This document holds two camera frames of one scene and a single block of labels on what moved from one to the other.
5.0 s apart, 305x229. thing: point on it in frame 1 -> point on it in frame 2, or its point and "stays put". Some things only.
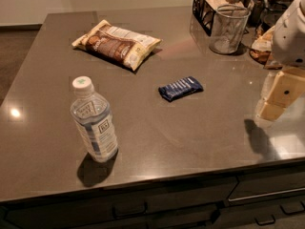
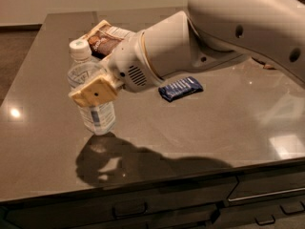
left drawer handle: (117, 216) stays put
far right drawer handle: (294, 210) stays put
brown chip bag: (121, 45) stays put
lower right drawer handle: (266, 221) stays put
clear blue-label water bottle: (91, 113) -> (100, 116)
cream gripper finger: (288, 86) -> (128, 71)
